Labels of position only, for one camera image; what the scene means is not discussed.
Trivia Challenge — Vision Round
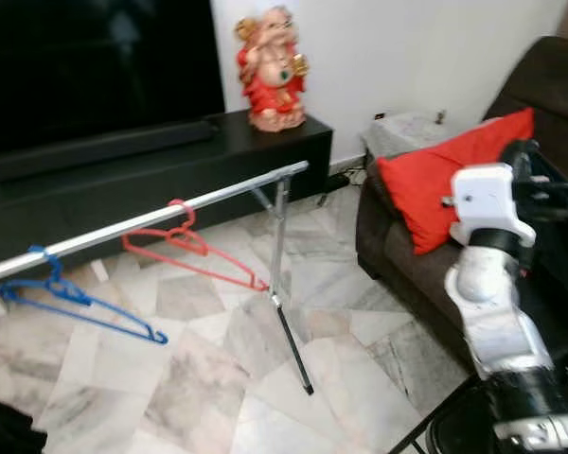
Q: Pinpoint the blue plastic hanger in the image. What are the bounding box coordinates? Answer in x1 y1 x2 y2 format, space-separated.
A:
0 244 169 346

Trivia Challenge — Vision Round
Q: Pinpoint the red plastic hanger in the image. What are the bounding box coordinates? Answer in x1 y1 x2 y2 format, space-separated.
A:
121 199 271 292

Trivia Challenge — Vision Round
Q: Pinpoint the red cushion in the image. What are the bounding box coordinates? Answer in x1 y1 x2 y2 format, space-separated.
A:
376 107 536 256

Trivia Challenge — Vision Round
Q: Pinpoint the white marble side table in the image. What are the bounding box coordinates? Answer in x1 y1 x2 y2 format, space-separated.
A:
363 111 448 159

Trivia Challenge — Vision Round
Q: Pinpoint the dark brown sofa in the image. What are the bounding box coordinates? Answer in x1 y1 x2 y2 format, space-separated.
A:
355 36 568 379

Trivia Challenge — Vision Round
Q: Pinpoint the black folding stool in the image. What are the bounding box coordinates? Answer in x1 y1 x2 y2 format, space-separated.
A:
388 374 498 454

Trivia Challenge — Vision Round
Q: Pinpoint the red laughing Buddha statue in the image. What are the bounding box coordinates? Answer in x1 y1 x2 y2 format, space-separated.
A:
233 5 311 133

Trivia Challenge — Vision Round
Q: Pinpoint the black TV console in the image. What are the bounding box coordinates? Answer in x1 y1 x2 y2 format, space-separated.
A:
0 109 334 271

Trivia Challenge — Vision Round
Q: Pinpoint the chrome clothes rack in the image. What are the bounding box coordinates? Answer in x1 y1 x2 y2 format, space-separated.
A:
0 161 315 396

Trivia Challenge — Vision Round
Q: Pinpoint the black television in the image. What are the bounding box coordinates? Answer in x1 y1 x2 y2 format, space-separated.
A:
0 0 226 157

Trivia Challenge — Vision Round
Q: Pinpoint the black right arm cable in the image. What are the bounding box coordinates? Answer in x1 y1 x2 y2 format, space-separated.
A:
535 178 568 204

